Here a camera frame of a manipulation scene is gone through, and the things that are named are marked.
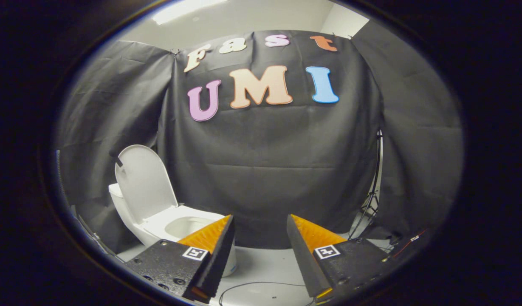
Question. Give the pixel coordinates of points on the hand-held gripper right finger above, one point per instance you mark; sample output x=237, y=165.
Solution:
x=301, y=259

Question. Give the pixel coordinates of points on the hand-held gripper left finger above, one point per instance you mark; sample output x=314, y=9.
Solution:
x=220, y=259

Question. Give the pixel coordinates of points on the white toilet lid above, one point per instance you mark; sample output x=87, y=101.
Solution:
x=144, y=182

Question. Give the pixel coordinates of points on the white toilet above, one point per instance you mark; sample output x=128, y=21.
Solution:
x=171, y=223

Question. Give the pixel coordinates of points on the black lid pull tab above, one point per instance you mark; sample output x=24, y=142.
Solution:
x=117, y=161

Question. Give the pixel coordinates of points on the black backdrop cloth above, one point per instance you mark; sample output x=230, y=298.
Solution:
x=277, y=170

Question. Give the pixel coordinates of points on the black tripod stand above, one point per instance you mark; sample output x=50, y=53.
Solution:
x=373, y=191

